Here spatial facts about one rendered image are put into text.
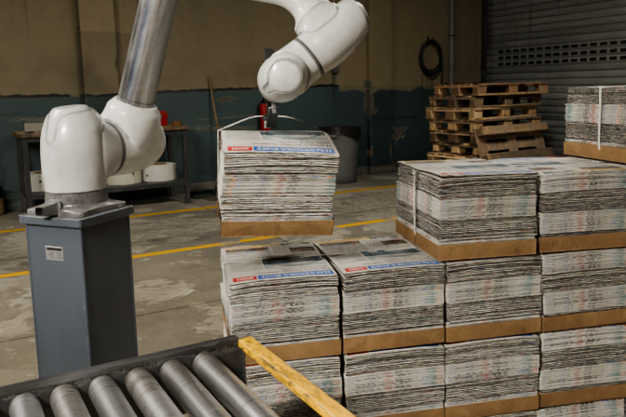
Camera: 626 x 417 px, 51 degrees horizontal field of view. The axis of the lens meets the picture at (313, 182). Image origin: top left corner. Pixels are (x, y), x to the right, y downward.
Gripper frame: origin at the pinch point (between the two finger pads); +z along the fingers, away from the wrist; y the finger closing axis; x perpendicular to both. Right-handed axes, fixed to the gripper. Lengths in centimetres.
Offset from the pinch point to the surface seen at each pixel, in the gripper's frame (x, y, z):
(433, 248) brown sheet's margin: 44, 44, -8
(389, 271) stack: 30, 49, -12
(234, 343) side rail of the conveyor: -12, 54, -47
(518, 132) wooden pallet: 362, 9, 569
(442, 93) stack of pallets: 285, -43, 623
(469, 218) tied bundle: 53, 35, -11
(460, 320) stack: 51, 64, -10
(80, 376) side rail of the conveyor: -41, 56, -56
